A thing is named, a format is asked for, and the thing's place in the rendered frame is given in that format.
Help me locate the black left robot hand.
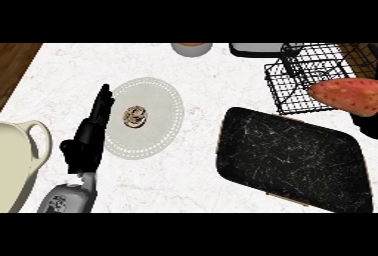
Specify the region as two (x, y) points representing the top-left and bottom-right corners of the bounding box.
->
(59, 83), (116, 175)

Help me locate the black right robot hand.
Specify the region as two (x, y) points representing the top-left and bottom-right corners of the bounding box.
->
(350, 112), (378, 140)

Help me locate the reddish sweet potato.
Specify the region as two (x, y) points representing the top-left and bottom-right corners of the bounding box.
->
(307, 77), (378, 118)

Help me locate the black marbled tray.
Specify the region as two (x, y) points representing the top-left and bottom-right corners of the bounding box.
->
(215, 106), (375, 214)

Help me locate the small brown cupcake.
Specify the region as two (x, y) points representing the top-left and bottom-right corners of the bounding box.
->
(122, 105), (149, 129)

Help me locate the round grey placemat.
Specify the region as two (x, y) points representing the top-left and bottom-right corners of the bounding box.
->
(103, 77), (186, 161)

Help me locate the cream ceramic pitcher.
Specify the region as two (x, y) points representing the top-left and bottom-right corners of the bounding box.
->
(0, 120), (53, 214)

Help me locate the dark rimmed grey container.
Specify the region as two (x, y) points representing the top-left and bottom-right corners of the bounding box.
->
(227, 43), (292, 59)

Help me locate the grey cup with orange content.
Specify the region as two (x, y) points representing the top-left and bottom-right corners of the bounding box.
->
(169, 43), (214, 58)

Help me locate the black wire tiered basket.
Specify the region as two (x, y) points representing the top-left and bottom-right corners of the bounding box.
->
(262, 43), (378, 116)

